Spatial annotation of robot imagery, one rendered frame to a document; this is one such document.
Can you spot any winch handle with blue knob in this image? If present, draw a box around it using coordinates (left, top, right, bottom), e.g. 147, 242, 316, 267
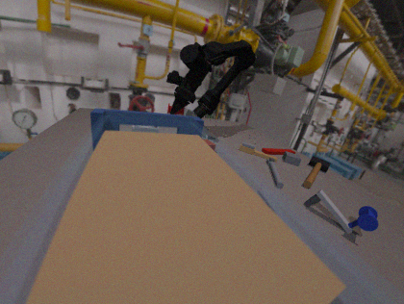
304, 190, 379, 234

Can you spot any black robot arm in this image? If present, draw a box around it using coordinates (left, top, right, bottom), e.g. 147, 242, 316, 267
167, 40, 256, 118

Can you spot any wooden-handled black mallet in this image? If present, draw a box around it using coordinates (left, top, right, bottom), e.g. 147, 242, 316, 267
303, 156, 330, 188

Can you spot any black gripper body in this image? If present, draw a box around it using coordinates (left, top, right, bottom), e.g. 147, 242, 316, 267
175, 71, 203, 104

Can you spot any red flat bar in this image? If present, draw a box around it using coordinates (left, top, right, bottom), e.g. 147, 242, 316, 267
262, 148, 295, 155

